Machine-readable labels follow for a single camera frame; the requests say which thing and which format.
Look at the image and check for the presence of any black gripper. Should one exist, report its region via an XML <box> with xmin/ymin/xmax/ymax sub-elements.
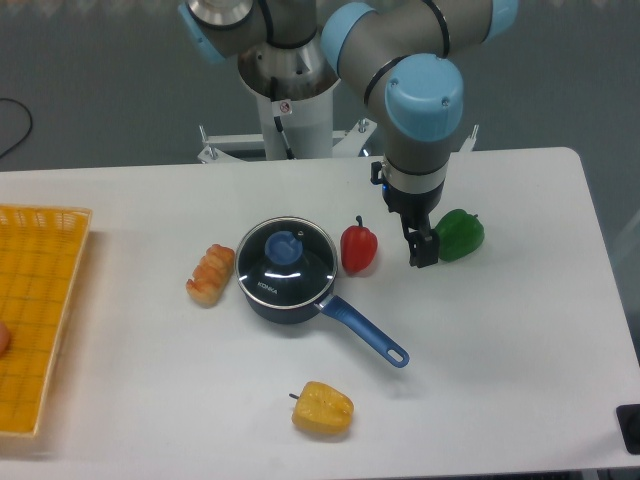
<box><xmin>370</xmin><ymin>158</ymin><xmax>445</xmax><ymax>267</ymax></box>

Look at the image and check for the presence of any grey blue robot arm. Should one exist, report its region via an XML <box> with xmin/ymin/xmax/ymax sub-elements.
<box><xmin>178</xmin><ymin>1</ymin><xmax>519</xmax><ymax>268</ymax></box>

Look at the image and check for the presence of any glass pot lid blue knob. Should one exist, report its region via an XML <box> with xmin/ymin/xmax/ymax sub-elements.
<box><xmin>235</xmin><ymin>217</ymin><xmax>337</xmax><ymax>309</ymax></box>

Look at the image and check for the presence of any green bell pepper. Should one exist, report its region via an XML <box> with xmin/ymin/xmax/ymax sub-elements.
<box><xmin>435</xmin><ymin>209</ymin><xmax>485</xmax><ymax>262</ymax></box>

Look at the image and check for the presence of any red bell pepper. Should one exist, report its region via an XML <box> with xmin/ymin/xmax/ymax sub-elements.
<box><xmin>340</xmin><ymin>215</ymin><xmax>378</xmax><ymax>275</ymax></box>

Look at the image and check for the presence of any dark blue saucepan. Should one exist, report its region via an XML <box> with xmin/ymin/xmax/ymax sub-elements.
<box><xmin>244</xmin><ymin>290</ymin><xmax>410</xmax><ymax>368</ymax></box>

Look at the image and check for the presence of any yellow bell pepper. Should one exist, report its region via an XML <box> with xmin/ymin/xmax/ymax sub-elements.
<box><xmin>289</xmin><ymin>381</ymin><xmax>355</xmax><ymax>436</ymax></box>

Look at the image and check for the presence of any orange bread loaf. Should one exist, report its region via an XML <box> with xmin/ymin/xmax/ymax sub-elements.
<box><xmin>185</xmin><ymin>244</ymin><xmax>235</xmax><ymax>307</ymax></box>

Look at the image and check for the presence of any black table grommet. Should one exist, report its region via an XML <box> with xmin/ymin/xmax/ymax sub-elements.
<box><xmin>616</xmin><ymin>404</ymin><xmax>640</xmax><ymax>455</ymax></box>

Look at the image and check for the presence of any yellow woven basket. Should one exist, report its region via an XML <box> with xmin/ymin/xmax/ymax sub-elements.
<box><xmin>1</xmin><ymin>204</ymin><xmax>92</xmax><ymax>437</ymax></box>

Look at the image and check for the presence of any black cable on pedestal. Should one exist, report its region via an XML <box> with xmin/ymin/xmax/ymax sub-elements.
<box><xmin>270</xmin><ymin>76</ymin><xmax>296</xmax><ymax>161</ymax></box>

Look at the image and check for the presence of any black cable on floor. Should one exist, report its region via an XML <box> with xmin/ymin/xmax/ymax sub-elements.
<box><xmin>0</xmin><ymin>97</ymin><xmax>34</xmax><ymax>159</ymax></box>

